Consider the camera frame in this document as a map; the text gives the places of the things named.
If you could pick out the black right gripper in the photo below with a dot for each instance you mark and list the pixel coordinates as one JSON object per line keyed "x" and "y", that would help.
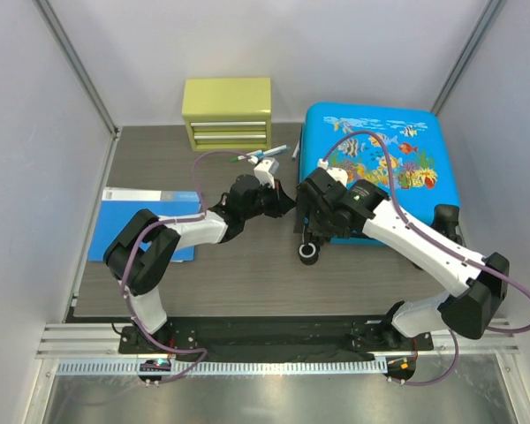
{"x": 313, "y": 226}

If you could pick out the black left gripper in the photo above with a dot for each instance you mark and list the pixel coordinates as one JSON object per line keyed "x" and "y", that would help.
{"x": 282, "y": 202}

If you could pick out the blue suitcase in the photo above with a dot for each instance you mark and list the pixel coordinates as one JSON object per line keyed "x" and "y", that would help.
{"x": 396, "y": 149}

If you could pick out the blue white box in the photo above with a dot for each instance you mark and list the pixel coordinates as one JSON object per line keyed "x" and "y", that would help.
{"x": 119, "y": 205}

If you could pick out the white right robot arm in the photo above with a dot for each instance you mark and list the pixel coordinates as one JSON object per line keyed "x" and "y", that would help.
{"x": 473, "y": 284}

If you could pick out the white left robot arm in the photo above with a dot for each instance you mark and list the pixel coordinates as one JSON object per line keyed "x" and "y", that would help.
{"x": 140, "y": 254}

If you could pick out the marker pen blue cap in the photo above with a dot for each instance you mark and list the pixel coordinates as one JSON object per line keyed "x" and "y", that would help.
{"x": 274, "y": 151}

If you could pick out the marker pen green cap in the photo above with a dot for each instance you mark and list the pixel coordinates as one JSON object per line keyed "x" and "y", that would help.
{"x": 243, "y": 157}

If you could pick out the yellow-green drawer organizer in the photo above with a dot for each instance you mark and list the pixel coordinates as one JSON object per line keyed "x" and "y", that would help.
{"x": 228, "y": 113}

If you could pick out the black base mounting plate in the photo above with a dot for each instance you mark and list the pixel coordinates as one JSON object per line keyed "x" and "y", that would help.
{"x": 283, "y": 339}

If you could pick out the slotted cable duct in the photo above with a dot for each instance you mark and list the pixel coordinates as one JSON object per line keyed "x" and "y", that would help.
{"x": 155, "y": 367}

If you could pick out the aluminium right corner post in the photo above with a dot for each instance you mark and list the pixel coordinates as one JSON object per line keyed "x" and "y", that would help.
{"x": 477, "y": 35}

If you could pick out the aluminium corner post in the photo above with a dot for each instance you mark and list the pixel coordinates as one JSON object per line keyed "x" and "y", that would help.
{"x": 72, "y": 57}
{"x": 477, "y": 35}

